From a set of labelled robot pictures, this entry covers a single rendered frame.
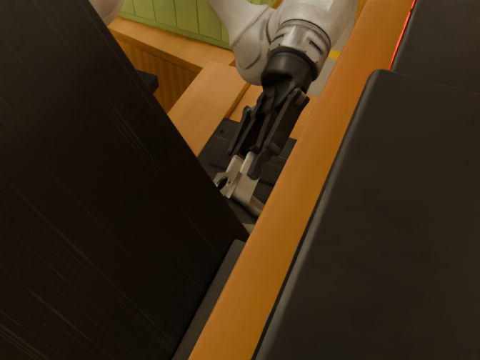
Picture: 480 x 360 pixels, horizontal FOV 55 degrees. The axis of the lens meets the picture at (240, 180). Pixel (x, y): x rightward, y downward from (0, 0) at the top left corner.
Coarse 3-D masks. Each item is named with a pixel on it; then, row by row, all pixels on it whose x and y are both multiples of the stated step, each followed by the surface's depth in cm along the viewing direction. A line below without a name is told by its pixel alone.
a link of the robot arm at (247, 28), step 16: (208, 0) 85; (224, 0) 84; (240, 0) 85; (224, 16) 85; (240, 16) 84; (256, 16) 83; (240, 32) 84; (256, 32) 83; (240, 48) 86; (256, 48) 84; (240, 64) 90; (256, 64) 87; (256, 80) 91
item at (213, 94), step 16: (208, 64) 132; (224, 64) 132; (208, 80) 127; (224, 80) 127; (240, 80) 127; (192, 96) 123; (208, 96) 123; (224, 96) 123; (240, 96) 126; (176, 112) 119; (192, 112) 119; (208, 112) 119; (224, 112) 119; (176, 128) 116; (192, 128) 116; (208, 128) 116; (192, 144) 112
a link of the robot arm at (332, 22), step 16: (288, 0) 74; (304, 0) 71; (320, 0) 71; (336, 0) 72; (352, 0) 75; (272, 16) 80; (288, 16) 72; (304, 16) 71; (320, 16) 71; (336, 16) 72; (272, 32) 79; (336, 32) 73
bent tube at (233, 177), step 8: (216, 176) 66; (224, 176) 64; (232, 176) 62; (240, 176) 62; (216, 184) 64; (224, 184) 65; (232, 184) 61; (224, 192) 61; (232, 192) 61; (232, 200) 63; (256, 200) 65; (240, 208) 64; (248, 208) 64; (256, 208) 65; (248, 216) 65; (256, 216) 65; (248, 224) 78
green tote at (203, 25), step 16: (128, 0) 160; (144, 0) 157; (160, 0) 153; (176, 0) 150; (192, 0) 147; (256, 0) 157; (272, 0) 170; (128, 16) 166; (144, 16) 162; (160, 16) 159; (176, 16) 155; (192, 16) 152; (208, 16) 149; (176, 32) 160; (192, 32) 157; (208, 32) 154; (224, 32) 151
